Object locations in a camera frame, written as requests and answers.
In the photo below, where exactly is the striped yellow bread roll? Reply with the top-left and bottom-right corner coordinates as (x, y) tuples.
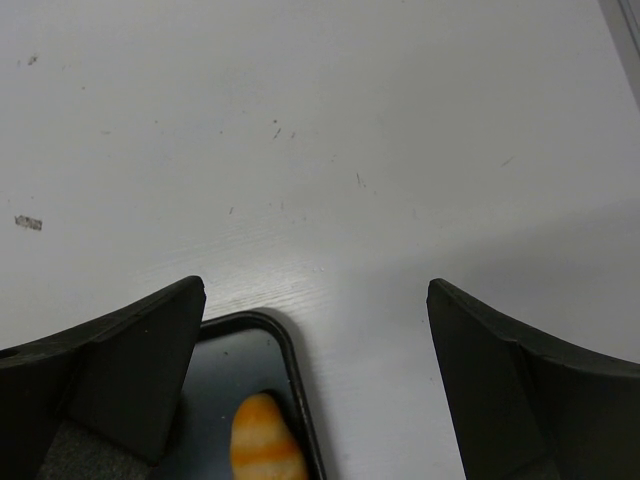
(229, 393), (310, 479)

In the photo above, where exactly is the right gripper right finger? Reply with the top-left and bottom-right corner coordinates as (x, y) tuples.
(427, 279), (639, 479)

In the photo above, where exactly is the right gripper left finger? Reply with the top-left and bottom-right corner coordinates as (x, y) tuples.
(1, 276), (206, 479)

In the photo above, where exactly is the black baking tray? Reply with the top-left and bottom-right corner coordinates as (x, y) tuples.
(150, 311), (327, 479)

